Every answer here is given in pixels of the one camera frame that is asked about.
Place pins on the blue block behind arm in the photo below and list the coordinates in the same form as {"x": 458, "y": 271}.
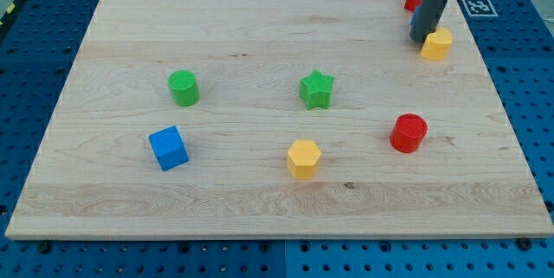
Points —
{"x": 413, "y": 19}

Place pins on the yellow hexagon block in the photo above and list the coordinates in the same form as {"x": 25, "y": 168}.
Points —
{"x": 303, "y": 159}

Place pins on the yellow heart block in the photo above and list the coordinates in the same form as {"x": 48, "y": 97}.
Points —
{"x": 437, "y": 45}

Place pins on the light wooden board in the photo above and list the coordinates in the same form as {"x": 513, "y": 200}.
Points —
{"x": 95, "y": 176}

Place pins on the blue cube block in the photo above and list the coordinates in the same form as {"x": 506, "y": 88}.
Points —
{"x": 168, "y": 148}

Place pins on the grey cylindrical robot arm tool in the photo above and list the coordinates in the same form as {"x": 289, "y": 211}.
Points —
{"x": 426, "y": 20}

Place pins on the green star block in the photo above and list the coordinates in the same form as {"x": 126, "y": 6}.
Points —
{"x": 316, "y": 90}

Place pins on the red cylinder block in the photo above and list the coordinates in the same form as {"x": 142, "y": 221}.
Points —
{"x": 408, "y": 133}

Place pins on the green cylinder block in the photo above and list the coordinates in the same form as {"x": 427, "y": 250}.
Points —
{"x": 184, "y": 89}

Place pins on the white fiducial marker tag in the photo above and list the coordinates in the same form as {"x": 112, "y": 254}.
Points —
{"x": 479, "y": 8}

